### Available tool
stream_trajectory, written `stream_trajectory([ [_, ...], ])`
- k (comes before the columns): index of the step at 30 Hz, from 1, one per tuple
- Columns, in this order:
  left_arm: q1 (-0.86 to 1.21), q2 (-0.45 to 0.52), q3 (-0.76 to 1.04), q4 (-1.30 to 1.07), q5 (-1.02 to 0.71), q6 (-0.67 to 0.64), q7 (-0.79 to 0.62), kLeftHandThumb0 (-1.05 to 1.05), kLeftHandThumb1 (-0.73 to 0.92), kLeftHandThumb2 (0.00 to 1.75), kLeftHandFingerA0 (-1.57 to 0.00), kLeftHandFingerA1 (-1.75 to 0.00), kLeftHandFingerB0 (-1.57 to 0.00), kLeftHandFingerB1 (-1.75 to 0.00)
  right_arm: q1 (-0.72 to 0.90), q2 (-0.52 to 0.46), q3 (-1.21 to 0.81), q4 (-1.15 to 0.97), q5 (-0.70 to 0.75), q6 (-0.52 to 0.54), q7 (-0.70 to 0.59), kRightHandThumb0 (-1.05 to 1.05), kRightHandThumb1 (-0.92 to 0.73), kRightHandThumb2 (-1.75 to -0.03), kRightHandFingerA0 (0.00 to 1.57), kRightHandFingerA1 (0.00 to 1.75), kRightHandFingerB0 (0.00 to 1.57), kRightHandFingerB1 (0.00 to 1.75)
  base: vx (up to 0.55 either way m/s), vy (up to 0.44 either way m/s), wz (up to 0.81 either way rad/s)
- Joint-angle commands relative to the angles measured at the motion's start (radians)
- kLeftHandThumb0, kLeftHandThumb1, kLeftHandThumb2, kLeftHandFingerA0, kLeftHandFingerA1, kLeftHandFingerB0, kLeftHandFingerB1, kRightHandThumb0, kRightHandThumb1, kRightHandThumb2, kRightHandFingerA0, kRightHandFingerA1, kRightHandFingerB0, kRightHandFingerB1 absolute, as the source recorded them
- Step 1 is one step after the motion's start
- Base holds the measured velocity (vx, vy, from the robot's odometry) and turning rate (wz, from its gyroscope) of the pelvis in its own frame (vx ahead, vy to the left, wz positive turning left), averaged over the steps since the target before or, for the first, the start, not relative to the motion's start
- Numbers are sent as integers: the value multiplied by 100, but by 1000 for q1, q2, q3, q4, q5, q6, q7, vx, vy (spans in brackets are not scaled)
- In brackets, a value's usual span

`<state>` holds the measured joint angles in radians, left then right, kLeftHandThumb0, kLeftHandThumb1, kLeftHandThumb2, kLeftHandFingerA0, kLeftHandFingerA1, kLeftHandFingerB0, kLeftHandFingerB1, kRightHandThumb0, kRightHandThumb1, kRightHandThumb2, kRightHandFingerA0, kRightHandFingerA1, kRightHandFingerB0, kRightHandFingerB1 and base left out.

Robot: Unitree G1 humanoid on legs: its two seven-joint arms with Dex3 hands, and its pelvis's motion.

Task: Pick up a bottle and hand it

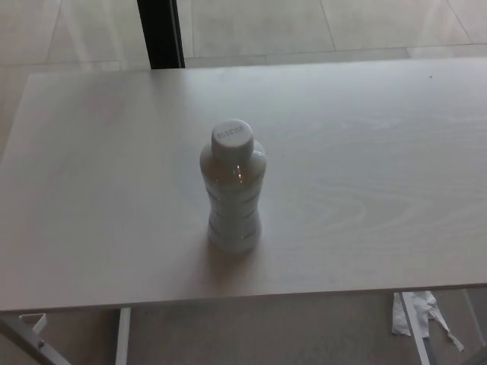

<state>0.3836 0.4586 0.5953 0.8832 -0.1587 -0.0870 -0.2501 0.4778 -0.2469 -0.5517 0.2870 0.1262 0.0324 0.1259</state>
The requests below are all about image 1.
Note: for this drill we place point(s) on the black vertical pillar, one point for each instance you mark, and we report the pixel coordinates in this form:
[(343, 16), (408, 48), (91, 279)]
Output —
[(160, 34)]

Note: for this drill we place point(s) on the torn white paper scrap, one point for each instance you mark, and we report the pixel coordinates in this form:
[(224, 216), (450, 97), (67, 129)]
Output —
[(401, 321)]

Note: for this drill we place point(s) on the white metal table bracket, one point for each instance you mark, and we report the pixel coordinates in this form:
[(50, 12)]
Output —
[(38, 323)]

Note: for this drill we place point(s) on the white slanted table leg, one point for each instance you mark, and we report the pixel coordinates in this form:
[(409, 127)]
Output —
[(416, 331)]

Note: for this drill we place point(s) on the white plastic bottle with cap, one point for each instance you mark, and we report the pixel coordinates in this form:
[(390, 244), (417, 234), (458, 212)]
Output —
[(233, 197)]

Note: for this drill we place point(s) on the grey diagonal table brace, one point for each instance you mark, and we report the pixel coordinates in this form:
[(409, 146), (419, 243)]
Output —
[(26, 342)]

